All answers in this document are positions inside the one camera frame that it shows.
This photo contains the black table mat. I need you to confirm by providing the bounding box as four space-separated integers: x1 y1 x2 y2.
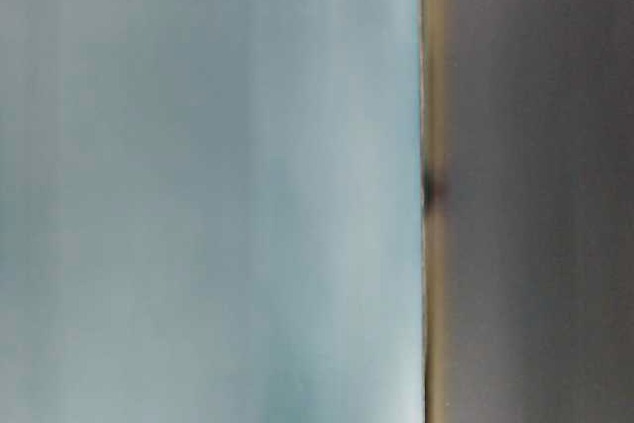
444 0 633 422

